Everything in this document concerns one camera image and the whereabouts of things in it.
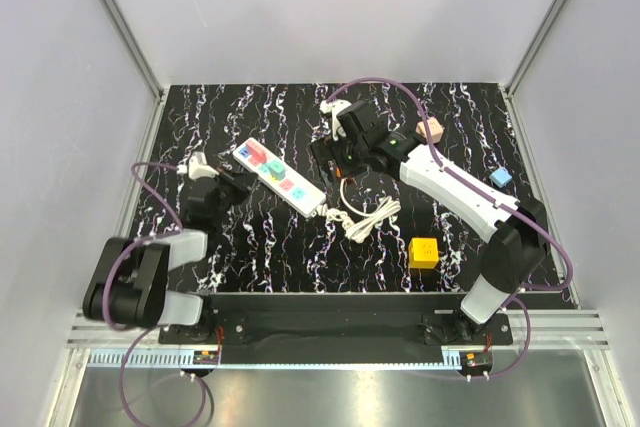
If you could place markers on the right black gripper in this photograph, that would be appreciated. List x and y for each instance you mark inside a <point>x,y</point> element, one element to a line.
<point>326,150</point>

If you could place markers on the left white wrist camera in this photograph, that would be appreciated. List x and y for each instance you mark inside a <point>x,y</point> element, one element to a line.
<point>197,167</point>

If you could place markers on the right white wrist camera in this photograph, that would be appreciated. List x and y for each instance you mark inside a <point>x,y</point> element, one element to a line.
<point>333,109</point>

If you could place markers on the white multicolour power strip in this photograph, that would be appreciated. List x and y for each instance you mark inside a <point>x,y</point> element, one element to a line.
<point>298,192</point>

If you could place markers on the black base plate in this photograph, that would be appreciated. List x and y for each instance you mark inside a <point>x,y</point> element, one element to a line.
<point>434,318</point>

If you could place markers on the beige cube socket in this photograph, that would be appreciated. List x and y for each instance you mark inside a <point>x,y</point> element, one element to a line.
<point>433,127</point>

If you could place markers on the pink plug adapter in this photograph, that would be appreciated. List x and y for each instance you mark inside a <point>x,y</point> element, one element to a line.
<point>256,151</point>

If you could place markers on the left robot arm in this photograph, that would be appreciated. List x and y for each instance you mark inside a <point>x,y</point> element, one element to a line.
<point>129,287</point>

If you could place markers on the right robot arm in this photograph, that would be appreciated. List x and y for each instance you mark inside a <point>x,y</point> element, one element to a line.
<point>512,230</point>

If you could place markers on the yellow cube socket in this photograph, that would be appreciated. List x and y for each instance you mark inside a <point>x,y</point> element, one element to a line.
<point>423,253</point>

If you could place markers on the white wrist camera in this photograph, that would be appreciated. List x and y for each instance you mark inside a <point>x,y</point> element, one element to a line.
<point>197,167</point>
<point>333,109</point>

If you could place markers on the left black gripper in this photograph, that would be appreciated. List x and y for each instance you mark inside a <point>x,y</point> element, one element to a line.
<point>242,178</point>

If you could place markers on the light blue usb charger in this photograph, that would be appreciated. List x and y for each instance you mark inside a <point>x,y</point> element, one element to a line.
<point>500,177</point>

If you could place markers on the white strip cord plug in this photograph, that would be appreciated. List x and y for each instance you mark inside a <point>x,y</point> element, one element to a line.
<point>334,214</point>

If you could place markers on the green usb charger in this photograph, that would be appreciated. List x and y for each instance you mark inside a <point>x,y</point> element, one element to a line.
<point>277,169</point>

